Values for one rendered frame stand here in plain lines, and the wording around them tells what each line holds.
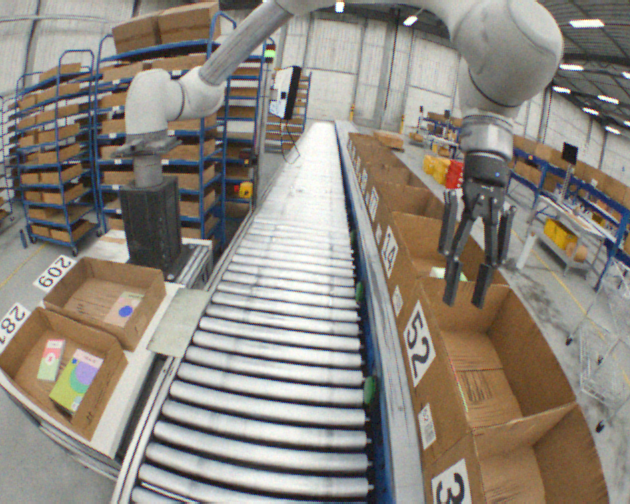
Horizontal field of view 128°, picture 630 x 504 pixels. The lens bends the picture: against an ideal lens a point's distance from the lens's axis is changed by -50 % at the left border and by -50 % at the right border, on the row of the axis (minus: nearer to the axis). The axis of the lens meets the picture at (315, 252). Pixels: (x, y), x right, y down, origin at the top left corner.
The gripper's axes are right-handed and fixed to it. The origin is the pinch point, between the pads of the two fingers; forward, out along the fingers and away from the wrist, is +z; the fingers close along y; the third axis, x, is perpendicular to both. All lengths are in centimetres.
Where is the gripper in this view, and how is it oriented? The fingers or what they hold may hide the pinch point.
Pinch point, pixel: (466, 286)
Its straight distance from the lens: 49.1
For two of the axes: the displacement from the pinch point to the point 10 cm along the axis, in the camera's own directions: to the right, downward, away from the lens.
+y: -9.9, -1.3, -0.2
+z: -1.3, 9.8, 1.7
